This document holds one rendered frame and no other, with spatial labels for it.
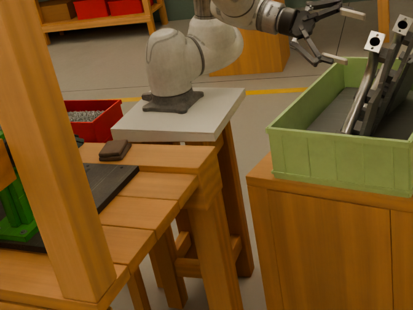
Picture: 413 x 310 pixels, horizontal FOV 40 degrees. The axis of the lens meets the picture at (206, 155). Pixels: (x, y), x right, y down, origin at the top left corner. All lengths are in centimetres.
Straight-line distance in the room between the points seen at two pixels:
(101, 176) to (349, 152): 72
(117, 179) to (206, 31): 70
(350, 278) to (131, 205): 71
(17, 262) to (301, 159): 82
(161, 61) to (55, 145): 99
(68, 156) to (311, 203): 83
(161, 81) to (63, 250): 99
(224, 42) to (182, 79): 21
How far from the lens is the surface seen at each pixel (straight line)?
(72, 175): 116
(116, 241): 146
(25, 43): 107
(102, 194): 164
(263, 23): 163
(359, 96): 166
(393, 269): 177
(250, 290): 258
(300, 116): 187
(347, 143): 160
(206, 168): 171
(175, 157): 174
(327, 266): 186
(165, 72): 205
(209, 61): 213
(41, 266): 147
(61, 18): 753
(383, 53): 163
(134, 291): 248
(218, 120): 198
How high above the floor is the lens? 167
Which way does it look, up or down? 26 degrees down
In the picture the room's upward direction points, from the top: 11 degrees counter-clockwise
